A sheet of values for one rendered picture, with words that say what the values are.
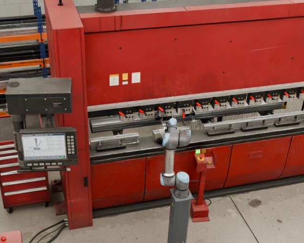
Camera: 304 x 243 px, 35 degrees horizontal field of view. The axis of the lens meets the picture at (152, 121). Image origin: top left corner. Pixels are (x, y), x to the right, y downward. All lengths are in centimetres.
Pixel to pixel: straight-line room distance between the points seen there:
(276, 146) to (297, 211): 79
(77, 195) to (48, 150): 105
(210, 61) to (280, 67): 81
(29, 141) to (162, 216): 203
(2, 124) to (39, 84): 140
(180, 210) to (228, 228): 96
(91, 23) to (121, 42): 33
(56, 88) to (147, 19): 106
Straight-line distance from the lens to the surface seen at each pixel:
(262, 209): 571
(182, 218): 468
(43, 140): 399
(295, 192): 605
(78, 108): 434
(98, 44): 430
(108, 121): 511
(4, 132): 508
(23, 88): 385
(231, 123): 525
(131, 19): 425
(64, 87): 382
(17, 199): 542
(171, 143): 419
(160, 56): 451
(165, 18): 434
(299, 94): 547
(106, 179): 504
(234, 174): 558
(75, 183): 486
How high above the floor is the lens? 386
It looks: 34 degrees down
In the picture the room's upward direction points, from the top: 3 degrees clockwise
